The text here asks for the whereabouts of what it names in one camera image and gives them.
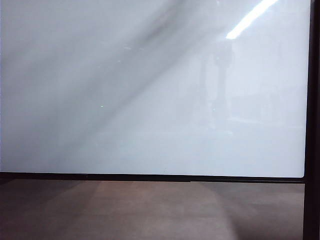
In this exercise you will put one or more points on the white glossy whiteboard panel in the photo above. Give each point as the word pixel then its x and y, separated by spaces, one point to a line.
pixel 150 100

